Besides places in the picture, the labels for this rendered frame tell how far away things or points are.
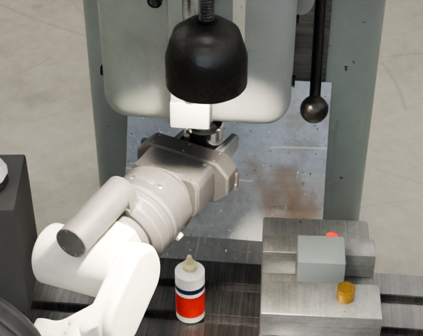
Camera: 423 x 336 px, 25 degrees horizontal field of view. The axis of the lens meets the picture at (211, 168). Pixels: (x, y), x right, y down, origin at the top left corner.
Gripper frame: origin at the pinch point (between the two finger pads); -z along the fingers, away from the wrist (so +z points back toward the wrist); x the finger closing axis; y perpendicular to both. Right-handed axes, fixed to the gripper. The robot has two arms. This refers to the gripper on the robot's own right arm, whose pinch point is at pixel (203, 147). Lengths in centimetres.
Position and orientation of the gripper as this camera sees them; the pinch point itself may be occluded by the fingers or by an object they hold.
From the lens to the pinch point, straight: 115.8
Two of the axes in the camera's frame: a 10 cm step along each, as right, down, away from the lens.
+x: -8.9, -2.9, 3.6
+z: -4.6, 5.4, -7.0
